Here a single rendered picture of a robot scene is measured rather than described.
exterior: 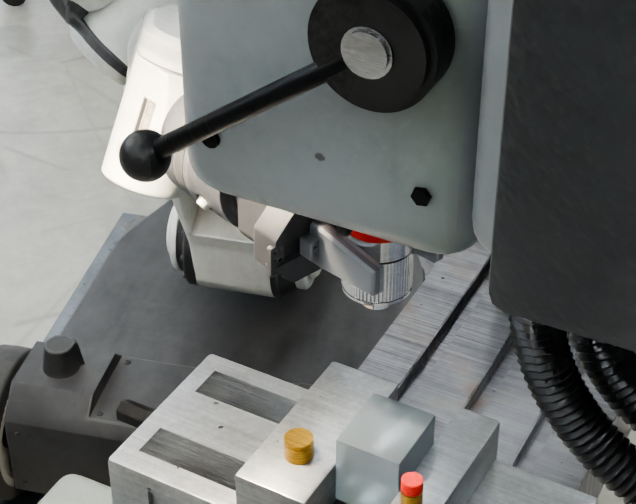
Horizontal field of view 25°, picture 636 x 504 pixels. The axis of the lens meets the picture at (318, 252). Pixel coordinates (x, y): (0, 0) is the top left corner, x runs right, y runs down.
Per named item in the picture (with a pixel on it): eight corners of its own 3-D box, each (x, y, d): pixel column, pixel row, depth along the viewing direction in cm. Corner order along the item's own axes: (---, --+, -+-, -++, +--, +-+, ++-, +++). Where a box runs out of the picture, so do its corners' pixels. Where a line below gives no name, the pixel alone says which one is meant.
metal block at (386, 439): (334, 498, 109) (335, 439, 105) (372, 449, 113) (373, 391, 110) (396, 523, 107) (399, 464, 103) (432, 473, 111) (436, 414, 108)
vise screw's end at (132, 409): (117, 423, 122) (115, 406, 120) (129, 411, 123) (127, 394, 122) (156, 440, 120) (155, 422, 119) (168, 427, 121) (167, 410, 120)
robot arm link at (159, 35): (143, 30, 103) (149, -7, 115) (108, 146, 106) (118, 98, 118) (231, 57, 104) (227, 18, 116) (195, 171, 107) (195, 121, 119)
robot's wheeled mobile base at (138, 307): (154, 228, 238) (139, 47, 219) (468, 273, 229) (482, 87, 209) (-6, 504, 188) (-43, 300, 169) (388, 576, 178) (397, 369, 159)
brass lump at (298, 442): (278, 459, 107) (278, 441, 106) (293, 441, 109) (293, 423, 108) (304, 469, 107) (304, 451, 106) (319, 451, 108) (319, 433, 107)
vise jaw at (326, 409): (235, 513, 109) (233, 474, 106) (332, 396, 119) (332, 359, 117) (304, 542, 106) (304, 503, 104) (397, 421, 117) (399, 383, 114)
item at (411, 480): (395, 507, 103) (397, 482, 102) (406, 493, 105) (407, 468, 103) (416, 515, 103) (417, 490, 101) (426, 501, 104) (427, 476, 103)
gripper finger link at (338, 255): (382, 300, 92) (318, 256, 96) (384, 259, 90) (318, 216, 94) (364, 310, 91) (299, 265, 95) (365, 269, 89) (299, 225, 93)
